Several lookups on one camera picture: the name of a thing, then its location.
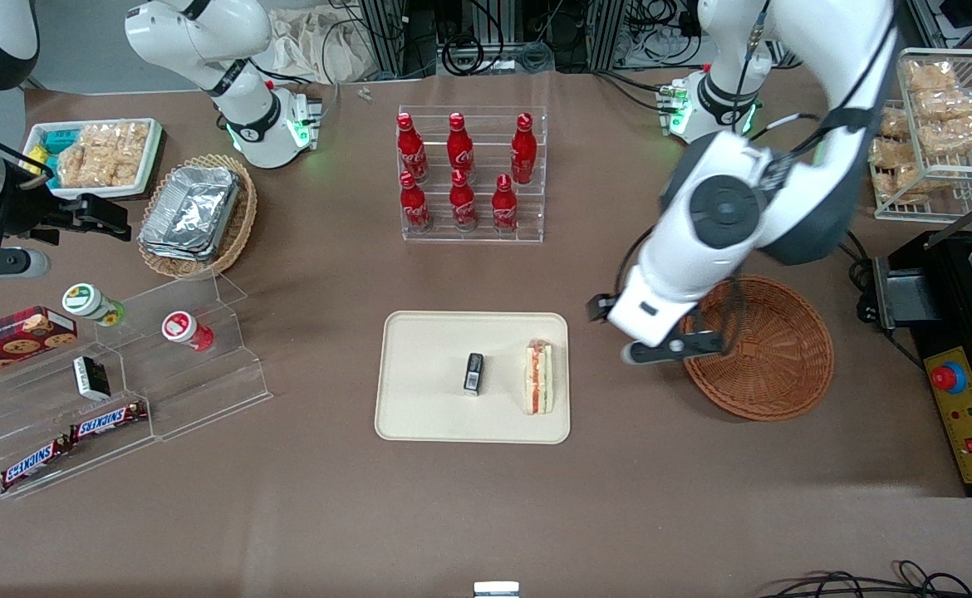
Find triangle sandwich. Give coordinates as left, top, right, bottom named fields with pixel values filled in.
left=523, top=338, right=556, bottom=416

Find aluminium frame post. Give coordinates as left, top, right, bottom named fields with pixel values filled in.
left=360, top=0, right=422, bottom=81

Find clear acrylic bottle rack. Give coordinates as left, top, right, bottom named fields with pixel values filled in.
left=396, top=105, right=550, bottom=244

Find black control box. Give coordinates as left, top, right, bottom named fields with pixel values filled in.
left=871, top=228, right=972, bottom=500

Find stacked aluminium foil trays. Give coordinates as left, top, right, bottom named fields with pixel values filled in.
left=138, top=165, right=243, bottom=263

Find light oval wicker basket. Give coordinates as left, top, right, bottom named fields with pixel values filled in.
left=136, top=153, right=259, bottom=281

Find snickers bar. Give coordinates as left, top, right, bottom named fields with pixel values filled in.
left=0, top=437, right=74, bottom=490
left=68, top=401, right=149, bottom=442

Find beige cloth bag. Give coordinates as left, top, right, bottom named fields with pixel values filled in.
left=266, top=7, right=375, bottom=85

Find black and white small box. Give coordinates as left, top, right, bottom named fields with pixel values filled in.
left=71, top=355, right=112, bottom=402

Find green lidded cup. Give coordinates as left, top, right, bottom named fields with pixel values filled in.
left=61, top=282, right=126, bottom=327

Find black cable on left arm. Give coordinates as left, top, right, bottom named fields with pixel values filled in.
left=727, top=0, right=897, bottom=167

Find black floor cables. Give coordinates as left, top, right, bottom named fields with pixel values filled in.
left=756, top=560, right=972, bottom=598

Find red cola bottle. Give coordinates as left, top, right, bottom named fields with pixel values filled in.
left=399, top=170, right=433, bottom=234
left=449, top=169, right=479, bottom=233
left=491, top=174, right=520, bottom=236
left=396, top=112, right=430, bottom=184
left=446, top=111, right=476, bottom=180
left=510, top=112, right=538, bottom=186

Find grey metal bracket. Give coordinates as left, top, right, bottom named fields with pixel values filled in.
left=873, top=256, right=940, bottom=331

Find clear acrylic stepped shelf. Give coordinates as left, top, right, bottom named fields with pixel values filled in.
left=0, top=269, right=274, bottom=501

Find red lidded cup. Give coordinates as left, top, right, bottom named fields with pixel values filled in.
left=161, top=311, right=215, bottom=353

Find red cookie box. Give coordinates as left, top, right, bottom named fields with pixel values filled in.
left=0, top=306, right=79, bottom=386

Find brown wicker basket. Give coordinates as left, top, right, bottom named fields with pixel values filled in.
left=679, top=274, right=835, bottom=423

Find clear bag of rice crackers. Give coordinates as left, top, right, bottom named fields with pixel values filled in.
left=55, top=121, right=151, bottom=189

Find white rectangular snack tray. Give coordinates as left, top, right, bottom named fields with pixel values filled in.
left=22, top=117, right=164, bottom=201

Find coiled black cable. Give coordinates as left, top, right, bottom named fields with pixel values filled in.
left=439, top=32, right=488, bottom=77

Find teal snack box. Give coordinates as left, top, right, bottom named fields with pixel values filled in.
left=37, top=127, right=81, bottom=156

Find red emergency stop button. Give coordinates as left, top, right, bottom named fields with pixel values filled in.
left=930, top=361, right=968, bottom=395

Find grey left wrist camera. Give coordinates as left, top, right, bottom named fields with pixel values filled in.
left=621, top=330, right=725, bottom=367

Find cream plastic tray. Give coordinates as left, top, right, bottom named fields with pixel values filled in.
left=375, top=311, right=572, bottom=445

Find white wire rack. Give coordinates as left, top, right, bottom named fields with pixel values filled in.
left=866, top=47, right=972, bottom=224

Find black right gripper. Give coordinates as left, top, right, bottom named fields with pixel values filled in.
left=0, top=170, right=133, bottom=247

